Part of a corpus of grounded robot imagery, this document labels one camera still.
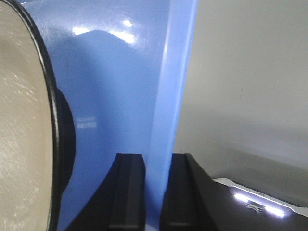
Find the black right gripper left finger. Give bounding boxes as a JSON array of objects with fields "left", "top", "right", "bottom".
[{"left": 67, "top": 153, "right": 146, "bottom": 231}]

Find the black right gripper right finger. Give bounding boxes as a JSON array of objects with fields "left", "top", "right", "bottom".
[{"left": 160, "top": 153, "right": 241, "bottom": 231}]

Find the beige plate black rim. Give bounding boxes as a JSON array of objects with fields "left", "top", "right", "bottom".
[{"left": 0, "top": 0, "right": 75, "bottom": 231}]

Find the blue plastic tray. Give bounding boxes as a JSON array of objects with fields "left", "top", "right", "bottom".
[{"left": 21, "top": 0, "right": 198, "bottom": 231}]

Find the black glossy device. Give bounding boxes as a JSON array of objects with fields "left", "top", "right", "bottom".
[{"left": 213, "top": 178, "right": 308, "bottom": 231}]

